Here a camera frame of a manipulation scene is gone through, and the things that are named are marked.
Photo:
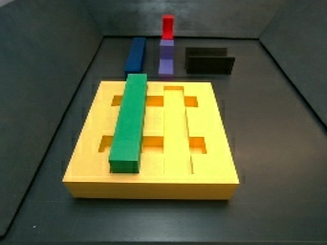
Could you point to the purple long block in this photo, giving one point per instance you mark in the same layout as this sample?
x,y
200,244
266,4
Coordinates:
x,y
166,67

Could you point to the red upright block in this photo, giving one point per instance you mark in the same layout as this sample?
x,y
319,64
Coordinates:
x,y
167,27

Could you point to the dark blue long block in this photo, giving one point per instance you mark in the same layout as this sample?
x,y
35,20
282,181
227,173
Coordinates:
x,y
134,64

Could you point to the yellow slotted board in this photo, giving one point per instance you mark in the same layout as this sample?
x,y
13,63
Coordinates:
x,y
186,160

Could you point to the green long block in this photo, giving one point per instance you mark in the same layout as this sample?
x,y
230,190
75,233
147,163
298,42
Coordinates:
x,y
124,153

